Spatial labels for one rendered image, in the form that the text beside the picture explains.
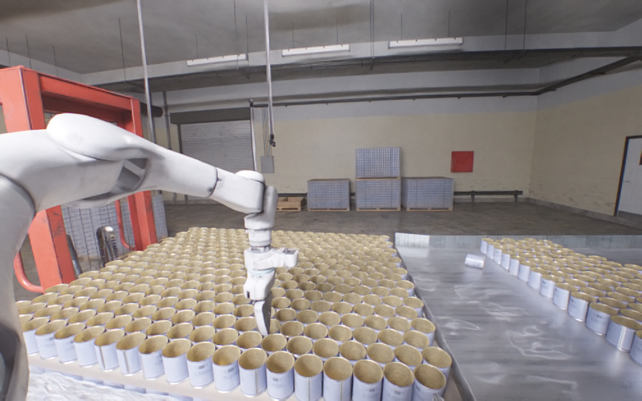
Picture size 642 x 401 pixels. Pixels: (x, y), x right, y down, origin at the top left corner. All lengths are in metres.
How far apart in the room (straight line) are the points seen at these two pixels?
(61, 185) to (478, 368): 0.94
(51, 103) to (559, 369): 2.18
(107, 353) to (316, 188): 7.44
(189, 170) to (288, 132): 9.49
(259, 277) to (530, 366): 0.79
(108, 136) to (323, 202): 7.75
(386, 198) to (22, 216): 7.99
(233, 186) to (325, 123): 9.25
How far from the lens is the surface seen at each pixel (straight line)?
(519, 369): 0.94
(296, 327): 0.81
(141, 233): 1.96
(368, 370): 0.71
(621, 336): 1.18
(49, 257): 1.56
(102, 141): 0.38
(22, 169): 0.33
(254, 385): 0.71
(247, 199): 0.51
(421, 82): 10.28
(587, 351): 1.13
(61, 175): 0.35
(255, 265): 0.61
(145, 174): 0.44
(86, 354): 0.96
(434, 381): 0.74
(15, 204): 0.29
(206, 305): 0.96
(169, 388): 0.82
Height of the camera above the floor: 1.65
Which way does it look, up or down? 9 degrees down
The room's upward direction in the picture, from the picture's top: 2 degrees counter-clockwise
